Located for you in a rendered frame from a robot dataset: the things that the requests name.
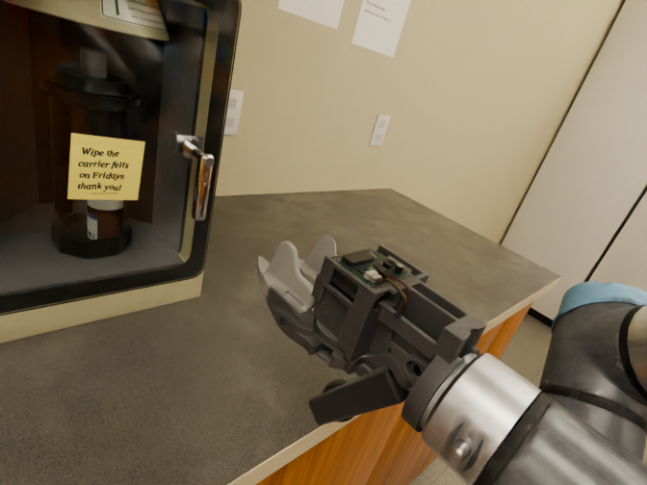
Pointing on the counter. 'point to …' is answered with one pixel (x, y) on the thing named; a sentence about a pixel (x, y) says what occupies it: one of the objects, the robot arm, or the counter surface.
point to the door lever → (199, 177)
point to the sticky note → (104, 167)
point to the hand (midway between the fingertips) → (275, 268)
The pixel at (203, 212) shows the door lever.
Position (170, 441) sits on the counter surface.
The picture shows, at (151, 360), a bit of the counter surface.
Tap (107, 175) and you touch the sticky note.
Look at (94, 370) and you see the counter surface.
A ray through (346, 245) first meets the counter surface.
